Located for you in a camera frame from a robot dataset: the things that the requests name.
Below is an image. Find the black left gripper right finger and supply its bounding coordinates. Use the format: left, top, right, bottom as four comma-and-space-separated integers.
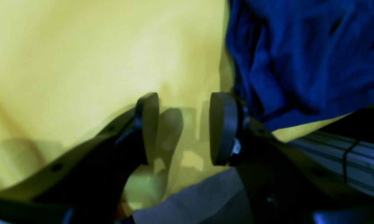
209, 92, 374, 224

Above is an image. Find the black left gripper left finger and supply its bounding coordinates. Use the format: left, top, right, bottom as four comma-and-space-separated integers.
0, 92, 159, 224

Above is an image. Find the dark blue long-sleeve shirt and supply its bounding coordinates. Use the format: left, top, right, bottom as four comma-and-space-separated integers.
226, 0, 374, 131

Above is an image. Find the yellow table cloth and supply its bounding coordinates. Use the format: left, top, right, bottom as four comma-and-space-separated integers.
0, 0, 352, 215

